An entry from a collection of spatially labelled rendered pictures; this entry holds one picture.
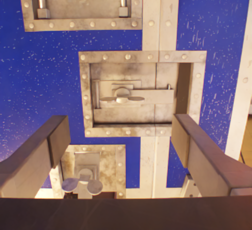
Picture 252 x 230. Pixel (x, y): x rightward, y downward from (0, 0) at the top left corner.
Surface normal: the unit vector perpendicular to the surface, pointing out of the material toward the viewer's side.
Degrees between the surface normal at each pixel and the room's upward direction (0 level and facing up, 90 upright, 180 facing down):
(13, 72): 90
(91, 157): 121
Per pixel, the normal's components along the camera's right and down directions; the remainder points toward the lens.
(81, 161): 0.00, -0.24
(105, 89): 0.00, 0.29
